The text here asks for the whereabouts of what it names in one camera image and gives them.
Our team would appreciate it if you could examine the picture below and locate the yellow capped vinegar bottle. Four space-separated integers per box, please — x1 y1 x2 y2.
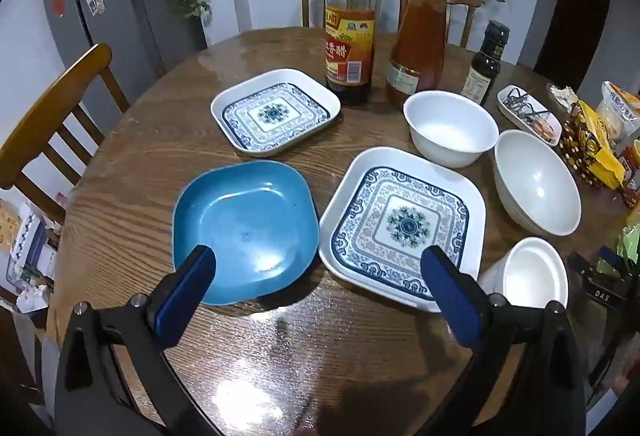
324 0 381 107

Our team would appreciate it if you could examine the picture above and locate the chili sauce jar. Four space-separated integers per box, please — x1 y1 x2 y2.
620 151 640 209

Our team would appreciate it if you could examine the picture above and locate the dark brown door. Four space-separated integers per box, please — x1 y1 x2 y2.
534 0 615 92

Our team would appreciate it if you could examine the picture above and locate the large blue patterned square plate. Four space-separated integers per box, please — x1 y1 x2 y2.
318 146 487 314

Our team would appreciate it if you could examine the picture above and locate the wooden beaded trivet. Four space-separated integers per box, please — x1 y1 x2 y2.
559 108 607 189

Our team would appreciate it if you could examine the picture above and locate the yellow snack bag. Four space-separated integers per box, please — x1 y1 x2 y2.
570 101 627 189

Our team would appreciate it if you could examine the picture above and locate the bundle of black clips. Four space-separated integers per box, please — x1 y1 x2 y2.
502 88 540 123

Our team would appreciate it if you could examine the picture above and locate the white flour bag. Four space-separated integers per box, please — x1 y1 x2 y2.
597 81 640 157

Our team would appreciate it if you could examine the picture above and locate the red sauce glass bottle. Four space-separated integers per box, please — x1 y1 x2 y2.
386 0 451 104

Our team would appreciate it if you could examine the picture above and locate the crumpled white wrapper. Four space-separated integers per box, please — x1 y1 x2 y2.
549 85 577 108

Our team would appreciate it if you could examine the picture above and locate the dark soy sauce bottle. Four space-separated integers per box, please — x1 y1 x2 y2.
460 21 511 106

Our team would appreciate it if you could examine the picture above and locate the pile of boxes and papers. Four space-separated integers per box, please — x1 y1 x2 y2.
0 198 63 314

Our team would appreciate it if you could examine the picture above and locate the large white bowl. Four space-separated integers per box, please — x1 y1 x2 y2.
493 129 582 237

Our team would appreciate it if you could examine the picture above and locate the medium white bowl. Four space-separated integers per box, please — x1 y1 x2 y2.
403 90 500 168

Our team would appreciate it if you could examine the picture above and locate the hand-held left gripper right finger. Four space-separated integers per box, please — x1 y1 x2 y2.
420 245 587 436

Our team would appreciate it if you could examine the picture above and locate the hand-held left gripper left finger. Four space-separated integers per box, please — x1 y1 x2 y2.
54 245 226 436

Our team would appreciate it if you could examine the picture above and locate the small white bowl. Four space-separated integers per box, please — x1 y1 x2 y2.
477 237 570 312

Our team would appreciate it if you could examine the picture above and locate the small blue patterned square plate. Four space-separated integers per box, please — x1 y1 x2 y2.
210 68 342 158

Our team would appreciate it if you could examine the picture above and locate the white rectangular dish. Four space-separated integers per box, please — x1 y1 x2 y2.
496 85 563 147

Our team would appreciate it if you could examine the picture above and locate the green powder bag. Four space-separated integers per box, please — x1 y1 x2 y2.
597 223 640 277

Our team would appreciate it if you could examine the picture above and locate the pink packet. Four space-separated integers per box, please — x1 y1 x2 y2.
531 116 561 138

